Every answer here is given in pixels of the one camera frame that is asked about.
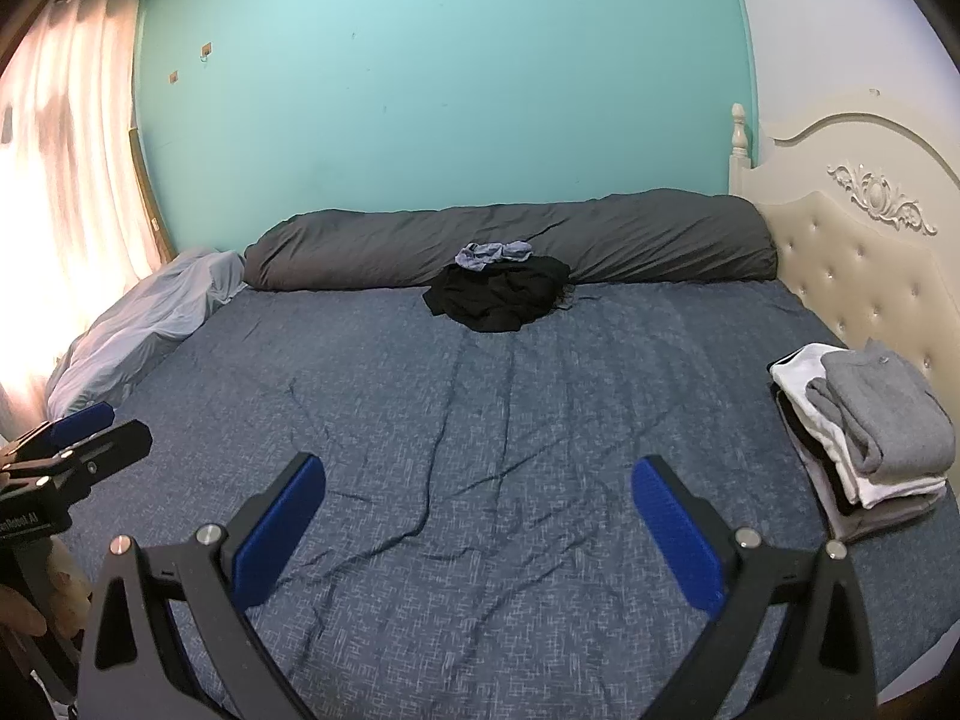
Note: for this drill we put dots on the dark grey rolled duvet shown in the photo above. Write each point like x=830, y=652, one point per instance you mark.
x=360, y=251

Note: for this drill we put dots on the wooden window trim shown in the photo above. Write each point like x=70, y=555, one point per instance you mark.
x=146, y=195

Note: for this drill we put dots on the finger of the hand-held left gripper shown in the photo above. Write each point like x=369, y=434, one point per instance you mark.
x=105, y=454
x=79, y=420

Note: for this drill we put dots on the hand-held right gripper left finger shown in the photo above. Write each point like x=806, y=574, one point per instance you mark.
x=281, y=532

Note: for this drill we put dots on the blue-grey striped small garment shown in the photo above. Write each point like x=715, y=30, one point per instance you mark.
x=487, y=255

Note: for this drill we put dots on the pale window curtain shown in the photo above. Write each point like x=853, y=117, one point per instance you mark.
x=67, y=165

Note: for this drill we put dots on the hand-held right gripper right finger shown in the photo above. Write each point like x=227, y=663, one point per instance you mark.
x=675, y=532

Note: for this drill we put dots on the light grey blanket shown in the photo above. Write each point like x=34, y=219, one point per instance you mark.
x=165, y=307

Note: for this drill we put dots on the white folded garment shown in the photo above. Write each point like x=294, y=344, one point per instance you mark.
x=799, y=375

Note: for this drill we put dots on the cream tufted headboard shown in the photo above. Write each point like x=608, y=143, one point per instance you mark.
x=862, y=270

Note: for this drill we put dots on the black pants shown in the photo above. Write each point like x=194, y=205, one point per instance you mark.
x=499, y=296

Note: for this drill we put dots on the person's left hand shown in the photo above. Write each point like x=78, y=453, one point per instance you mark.
x=19, y=615

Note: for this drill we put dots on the light grey folded garment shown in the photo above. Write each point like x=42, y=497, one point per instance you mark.
x=877, y=517

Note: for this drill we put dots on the black folded garment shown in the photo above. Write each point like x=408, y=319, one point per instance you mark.
x=806, y=439

